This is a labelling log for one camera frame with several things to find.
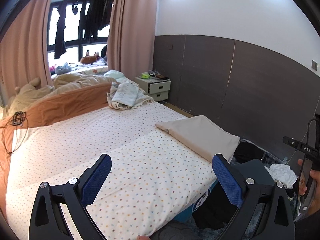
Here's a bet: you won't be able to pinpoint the brown plush toy at window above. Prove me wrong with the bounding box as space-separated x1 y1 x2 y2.
80 50 100 64

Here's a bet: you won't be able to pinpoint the black cable with device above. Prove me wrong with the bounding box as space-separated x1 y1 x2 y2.
0 110 29 156

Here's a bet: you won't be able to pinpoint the dark clothes hanging at window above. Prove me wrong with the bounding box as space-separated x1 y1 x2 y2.
47 0 114 59

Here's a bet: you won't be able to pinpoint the crumpled pale fringed cloth pile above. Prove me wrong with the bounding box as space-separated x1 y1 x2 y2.
106 81 154 111

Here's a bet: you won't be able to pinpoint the orange-brown blanket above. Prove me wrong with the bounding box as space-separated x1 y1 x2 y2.
1 82 112 215

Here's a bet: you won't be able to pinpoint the dotted white bed sheet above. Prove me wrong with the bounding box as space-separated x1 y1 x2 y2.
5 103 216 239

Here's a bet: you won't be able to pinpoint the white crumpled cloth on floor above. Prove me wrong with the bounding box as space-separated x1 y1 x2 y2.
265 164 298 189

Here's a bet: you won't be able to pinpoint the right pink curtain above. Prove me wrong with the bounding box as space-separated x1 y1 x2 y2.
107 0 157 80

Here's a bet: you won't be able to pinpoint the white two-drawer nightstand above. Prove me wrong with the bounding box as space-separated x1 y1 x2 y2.
134 77 171 101

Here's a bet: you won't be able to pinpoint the person's right hand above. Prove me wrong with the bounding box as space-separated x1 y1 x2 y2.
298 159 319 217

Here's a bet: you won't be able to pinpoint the beige plush bear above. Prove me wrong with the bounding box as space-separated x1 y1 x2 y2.
5 77 54 114

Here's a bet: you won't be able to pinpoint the left pink curtain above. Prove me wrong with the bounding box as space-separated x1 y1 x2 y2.
1 0 53 100

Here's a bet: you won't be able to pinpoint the green item on nightstand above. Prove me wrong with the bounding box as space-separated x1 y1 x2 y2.
140 72 150 79

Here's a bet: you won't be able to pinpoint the pink curtain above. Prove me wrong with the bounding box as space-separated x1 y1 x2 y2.
107 0 157 80
1 0 53 100

